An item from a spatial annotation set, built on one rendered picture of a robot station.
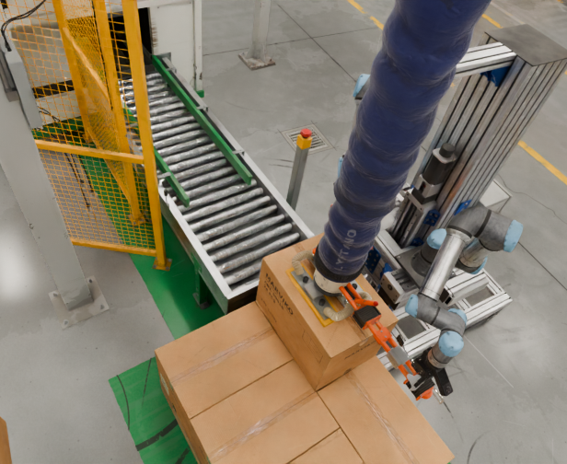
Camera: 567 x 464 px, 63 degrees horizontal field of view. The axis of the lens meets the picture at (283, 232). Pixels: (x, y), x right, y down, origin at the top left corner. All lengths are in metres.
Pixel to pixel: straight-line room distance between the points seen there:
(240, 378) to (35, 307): 1.57
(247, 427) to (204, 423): 0.20
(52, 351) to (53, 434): 0.50
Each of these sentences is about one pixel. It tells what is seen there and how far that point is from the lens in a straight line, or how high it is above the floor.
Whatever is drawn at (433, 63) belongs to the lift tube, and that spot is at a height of 2.21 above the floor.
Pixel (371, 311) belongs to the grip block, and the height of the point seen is 1.09.
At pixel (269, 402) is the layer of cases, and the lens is 2.39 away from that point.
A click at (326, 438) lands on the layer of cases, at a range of 2.39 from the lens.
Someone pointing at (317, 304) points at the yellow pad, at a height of 0.97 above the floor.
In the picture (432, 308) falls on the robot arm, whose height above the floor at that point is 1.41.
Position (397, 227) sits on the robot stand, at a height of 0.99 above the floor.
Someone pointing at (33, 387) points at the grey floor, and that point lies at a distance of 3.16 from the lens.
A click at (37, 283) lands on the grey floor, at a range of 3.52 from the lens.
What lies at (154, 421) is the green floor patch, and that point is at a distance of 2.94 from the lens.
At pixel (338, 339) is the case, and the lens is 2.13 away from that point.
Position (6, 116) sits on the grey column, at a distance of 2.21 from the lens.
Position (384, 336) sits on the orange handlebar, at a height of 1.09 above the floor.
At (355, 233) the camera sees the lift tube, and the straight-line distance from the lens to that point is 1.78.
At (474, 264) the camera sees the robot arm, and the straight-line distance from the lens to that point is 2.20.
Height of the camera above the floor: 2.80
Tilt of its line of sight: 50 degrees down
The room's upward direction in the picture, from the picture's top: 12 degrees clockwise
